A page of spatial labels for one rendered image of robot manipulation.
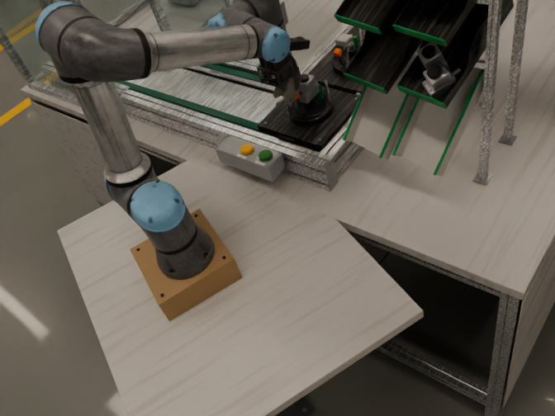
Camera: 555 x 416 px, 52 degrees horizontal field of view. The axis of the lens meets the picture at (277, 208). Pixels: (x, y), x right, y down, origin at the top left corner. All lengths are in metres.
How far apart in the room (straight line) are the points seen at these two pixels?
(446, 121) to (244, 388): 0.80
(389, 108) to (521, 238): 0.47
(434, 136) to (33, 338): 2.08
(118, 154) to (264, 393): 0.64
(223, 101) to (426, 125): 0.78
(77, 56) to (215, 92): 0.98
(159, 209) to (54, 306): 1.70
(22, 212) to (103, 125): 2.27
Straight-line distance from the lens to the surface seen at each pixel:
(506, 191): 1.62
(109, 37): 1.12
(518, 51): 1.57
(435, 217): 1.55
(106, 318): 1.60
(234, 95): 2.00
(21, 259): 3.28
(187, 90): 2.11
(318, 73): 1.90
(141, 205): 1.34
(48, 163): 3.78
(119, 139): 1.34
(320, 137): 1.65
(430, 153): 1.49
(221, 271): 1.45
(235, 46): 1.25
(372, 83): 1.43
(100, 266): 1.72
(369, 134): 1.56
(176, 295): 1.44
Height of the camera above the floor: 2.04
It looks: 46 degrees down
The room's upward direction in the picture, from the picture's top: 18 degrees counter-clockwise
